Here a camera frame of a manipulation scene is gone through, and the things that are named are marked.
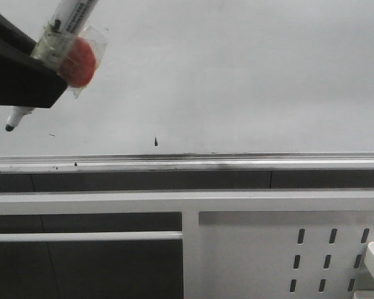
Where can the white whiteboard marker pen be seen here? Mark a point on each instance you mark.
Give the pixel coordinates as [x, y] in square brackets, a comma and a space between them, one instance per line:
[60, 33]

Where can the red round magnet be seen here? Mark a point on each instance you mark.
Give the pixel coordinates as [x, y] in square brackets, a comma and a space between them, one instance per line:
[83, 59]

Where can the aluminium whiteboard marker tray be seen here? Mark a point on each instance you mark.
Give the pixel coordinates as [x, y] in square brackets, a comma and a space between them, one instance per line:
[185, 162]

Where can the large white whiteboard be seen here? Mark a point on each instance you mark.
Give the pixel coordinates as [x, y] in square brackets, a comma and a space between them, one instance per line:
[216, 77]

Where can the white metal pegboard frame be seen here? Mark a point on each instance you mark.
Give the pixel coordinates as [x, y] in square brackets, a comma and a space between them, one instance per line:
[186, 244]

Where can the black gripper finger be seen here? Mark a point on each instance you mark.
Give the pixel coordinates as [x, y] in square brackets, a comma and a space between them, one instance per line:
[25, 81]

